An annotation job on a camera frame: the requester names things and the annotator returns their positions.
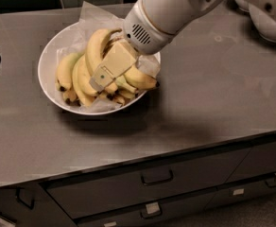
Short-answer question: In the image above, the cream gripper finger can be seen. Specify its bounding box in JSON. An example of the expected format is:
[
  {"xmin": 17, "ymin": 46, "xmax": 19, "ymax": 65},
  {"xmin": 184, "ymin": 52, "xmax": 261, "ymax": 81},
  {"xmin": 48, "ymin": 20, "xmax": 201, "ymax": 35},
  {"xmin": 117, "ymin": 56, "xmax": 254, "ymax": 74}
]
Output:
[{"xmin": 89, "ymin": 41, "xmax": 139, "ymax": 92}]

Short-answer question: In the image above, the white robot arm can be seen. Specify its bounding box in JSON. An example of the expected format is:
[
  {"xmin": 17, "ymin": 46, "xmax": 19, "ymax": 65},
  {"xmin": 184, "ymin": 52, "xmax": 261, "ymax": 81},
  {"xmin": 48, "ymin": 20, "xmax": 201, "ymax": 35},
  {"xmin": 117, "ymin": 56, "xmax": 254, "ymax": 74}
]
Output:
[{"xmin": 88, "ymin": 0, "xmax": 276, "ymax": 55}]

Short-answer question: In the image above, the tall center yellow banana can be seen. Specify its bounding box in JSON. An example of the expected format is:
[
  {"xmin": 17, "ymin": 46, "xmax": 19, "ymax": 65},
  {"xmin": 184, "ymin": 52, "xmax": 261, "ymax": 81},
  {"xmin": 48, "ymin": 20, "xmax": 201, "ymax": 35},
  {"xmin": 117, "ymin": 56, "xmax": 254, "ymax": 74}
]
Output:
[{"xmin": 85, "ymin": 27, "xmax": 122, "ymax": 77}]

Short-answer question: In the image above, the white ceramic bowl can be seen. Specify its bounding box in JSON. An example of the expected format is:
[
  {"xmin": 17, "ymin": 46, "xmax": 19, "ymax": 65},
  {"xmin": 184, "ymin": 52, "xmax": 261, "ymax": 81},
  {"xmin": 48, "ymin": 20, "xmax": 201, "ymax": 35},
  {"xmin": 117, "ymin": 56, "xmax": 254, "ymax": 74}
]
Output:
[{"xmin": 38, "ymin": 22, "xmax": 161, "ymax": 114}]

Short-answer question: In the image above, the yellow banana beside center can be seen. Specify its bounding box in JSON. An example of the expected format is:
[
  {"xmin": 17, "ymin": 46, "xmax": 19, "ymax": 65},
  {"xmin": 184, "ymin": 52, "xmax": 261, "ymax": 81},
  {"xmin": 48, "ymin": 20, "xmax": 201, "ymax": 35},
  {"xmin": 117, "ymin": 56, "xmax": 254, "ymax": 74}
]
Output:
[{"xmin": 78, "ymin": 56, "xmax": 98, "ymax": 96}]

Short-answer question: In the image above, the lower left yellow banana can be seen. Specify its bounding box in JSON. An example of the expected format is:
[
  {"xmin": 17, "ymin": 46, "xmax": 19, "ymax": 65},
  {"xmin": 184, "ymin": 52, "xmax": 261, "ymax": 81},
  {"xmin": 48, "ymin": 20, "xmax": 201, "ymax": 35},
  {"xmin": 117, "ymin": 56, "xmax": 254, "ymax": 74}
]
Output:
[{"xmin": 72, "ymin": 60, "xmax": 95, "ymax": 107}]

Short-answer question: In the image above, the left greenish yellow banana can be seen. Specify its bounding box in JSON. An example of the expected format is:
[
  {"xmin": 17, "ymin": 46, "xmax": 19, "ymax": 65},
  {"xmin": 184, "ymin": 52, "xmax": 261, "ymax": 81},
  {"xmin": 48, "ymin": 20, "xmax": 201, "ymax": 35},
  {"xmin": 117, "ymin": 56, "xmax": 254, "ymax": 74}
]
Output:
[{"xmin": 56, "ymin": 53, "xmax": 82, "ymax": 92}]

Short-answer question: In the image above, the white paper liner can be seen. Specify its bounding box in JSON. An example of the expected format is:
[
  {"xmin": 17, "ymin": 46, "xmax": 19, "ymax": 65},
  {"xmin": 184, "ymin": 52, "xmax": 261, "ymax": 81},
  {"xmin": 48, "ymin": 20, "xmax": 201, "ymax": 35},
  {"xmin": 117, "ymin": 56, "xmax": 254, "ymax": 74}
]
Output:
[{"xmin": 57, "ymin": 3, "xmax": 161, "ymax": 115}]

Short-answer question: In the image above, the upper drawer black handle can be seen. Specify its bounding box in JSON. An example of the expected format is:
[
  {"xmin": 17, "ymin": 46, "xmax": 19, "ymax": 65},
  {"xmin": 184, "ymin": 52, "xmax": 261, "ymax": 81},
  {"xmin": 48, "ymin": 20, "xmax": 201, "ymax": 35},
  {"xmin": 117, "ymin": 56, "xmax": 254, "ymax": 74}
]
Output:
[{"xmin": 141, "ymin": 169, "xmax": 174, "ymax": 186}]

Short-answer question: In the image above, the lower drawer black handle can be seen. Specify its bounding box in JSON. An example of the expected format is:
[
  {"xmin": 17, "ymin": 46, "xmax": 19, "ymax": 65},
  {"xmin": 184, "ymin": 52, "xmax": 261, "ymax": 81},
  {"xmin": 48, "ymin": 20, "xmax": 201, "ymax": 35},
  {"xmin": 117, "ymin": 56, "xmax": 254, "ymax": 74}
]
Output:
[{"xmin": 140, "ymin": 202, "xmax": 163, "ymax": 219}]

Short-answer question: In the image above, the left cabinet black handle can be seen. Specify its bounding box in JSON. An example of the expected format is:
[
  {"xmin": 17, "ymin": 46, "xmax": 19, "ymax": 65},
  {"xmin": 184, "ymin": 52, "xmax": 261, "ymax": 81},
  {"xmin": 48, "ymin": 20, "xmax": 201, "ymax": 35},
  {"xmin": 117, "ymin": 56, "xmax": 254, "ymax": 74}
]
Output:
[{"xmin": 15, "ymin": 187, "xmax": 35, "ymax": 210}]

